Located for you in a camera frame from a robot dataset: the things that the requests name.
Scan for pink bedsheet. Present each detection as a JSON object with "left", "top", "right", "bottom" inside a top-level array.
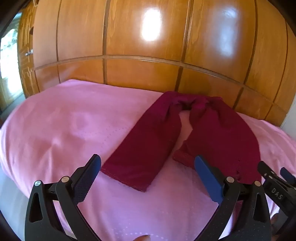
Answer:
[{"left": 0, "top": 79, "right": 296, "bottom": 241}]

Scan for carved wooden door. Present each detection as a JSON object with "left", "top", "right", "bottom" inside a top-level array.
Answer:
[{"left": 17, "top": 0, "right": 40, "bottom": 99}]

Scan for maroon pants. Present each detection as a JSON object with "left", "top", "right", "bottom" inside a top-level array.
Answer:
[{"left": 101, "top": 91, "right": 262, "bottom": 192}]

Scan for wooden wardrobe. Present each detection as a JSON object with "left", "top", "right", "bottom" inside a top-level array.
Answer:
[{"left": 32, "top": 0, "right": 296, "bottom": 128}]

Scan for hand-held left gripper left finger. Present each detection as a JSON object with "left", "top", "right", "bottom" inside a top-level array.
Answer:
[{"left": 24, "top": 153, "right": 102, "bottom": 241}]

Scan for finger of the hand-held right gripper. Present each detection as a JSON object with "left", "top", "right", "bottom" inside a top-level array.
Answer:
[
  {"left": 280, "top": 167, "right": 296, "bottom": 186},
  {"left": 257, "top": 161, "right": 274, "bottom": 181}
]

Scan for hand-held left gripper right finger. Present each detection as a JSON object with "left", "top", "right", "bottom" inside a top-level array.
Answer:
[{"left": 194, "top": 155, "right": 272, "bottom": 241}]

